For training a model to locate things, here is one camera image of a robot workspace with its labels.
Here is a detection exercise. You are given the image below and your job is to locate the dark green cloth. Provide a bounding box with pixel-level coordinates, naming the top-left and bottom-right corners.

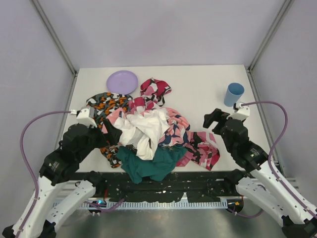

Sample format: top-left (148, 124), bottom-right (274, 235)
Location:
top-left (116, 145), bottom-right (187, 184)

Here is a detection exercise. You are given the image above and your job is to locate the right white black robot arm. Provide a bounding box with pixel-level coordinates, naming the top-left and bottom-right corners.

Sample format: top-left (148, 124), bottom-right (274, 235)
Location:
top-left (203, 104), bottom-right (317, 238)

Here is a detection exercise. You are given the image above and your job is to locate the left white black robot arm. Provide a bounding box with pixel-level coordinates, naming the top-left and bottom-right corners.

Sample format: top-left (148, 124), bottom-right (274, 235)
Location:
top-left (2, 119), bottom-right (122, 238)

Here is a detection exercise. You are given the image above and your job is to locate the white cloth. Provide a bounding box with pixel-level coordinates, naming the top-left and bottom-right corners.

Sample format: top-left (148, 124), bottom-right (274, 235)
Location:
top-left (107, 108), bottom-right (169, 161)

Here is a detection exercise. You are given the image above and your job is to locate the orange grey camo cloth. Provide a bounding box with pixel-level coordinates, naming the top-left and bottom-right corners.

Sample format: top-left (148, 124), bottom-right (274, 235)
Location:
top-left (86, 92), bottom-right (133, 168)

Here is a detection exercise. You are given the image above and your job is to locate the pink black camo cloth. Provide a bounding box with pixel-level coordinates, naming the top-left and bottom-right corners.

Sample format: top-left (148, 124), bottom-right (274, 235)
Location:
top-left (176, 131), bottom-right (220, 171)

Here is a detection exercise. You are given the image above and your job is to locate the pink navy camo cloth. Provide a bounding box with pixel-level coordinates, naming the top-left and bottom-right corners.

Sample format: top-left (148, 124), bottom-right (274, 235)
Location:
top-left (158, 108), bottom-right (190, 147)

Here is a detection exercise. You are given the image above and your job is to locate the red pink camo cloth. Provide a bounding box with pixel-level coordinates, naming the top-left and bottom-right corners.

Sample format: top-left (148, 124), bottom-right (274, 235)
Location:
top-left (128, 78), bottom-right (172, 113)

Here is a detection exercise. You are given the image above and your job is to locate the blue plastic cup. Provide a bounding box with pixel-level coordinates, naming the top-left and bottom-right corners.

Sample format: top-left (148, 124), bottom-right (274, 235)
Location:
top-left (224, 83), bottom-right (245, 107)

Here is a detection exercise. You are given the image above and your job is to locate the purple plastic plate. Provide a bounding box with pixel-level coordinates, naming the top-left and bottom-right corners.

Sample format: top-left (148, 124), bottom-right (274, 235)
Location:
top-left (106, 70), bottom-right (139, 95)

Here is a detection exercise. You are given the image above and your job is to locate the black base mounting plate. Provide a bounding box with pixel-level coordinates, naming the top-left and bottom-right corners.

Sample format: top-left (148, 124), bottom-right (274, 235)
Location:
top-left (96, 172), bottom-right (240, 203)

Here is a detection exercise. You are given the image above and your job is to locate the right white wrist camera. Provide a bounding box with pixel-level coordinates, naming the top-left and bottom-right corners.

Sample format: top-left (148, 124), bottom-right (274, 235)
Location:
top-left (227, 102), bottom-right (251, 121)

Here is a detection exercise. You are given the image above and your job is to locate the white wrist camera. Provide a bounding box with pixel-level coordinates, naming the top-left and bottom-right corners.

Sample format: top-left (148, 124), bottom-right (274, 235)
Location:
top-left (70, 106), bottom-right (97, 128)
top-left (227, 102), bottom-right (251, 121)

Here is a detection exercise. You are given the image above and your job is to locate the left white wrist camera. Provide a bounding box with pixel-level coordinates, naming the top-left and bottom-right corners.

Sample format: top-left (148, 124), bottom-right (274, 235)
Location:
top-left (70, 106), bottom-right (97, 128)

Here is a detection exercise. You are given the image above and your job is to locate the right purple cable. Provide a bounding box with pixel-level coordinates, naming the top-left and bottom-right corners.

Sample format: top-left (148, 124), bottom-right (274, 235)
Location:
top-left (241, 101), bottom-right (317, 219)

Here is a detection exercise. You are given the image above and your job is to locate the purple cable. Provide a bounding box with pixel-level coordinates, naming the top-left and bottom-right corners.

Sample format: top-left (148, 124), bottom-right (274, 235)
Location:
top-left (15, 110), bottom-right (72, 234)
top-left (241, 101), bottom-right (317, 219)

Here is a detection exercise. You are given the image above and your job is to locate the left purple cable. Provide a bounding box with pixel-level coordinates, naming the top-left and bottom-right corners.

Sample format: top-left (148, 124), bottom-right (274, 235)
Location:
top-left (15, 110), bottom-right (72, 234)

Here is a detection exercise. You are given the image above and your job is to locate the white slotted cable duct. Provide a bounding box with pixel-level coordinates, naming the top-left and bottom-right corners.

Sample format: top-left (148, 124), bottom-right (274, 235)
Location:
top-left (53, 199), bottom-right (228, 210)

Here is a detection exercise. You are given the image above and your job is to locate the left aluminium frame post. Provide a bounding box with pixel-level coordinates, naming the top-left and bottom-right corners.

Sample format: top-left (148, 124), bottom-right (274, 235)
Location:
top-left (30, 0), bottom-right (79, 77)

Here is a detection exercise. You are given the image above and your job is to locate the aluminium frame post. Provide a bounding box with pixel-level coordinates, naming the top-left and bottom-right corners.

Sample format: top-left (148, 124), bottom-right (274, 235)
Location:
top-left (246, 0), bottom-right (295, 74)
top-left (30, 0), bottom-right (79, 77)

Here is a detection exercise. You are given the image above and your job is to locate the right aluminium frame post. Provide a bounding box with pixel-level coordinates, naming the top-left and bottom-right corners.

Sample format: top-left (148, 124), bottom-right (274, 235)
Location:
top-left (246, 0), bottom-right (295, 74)

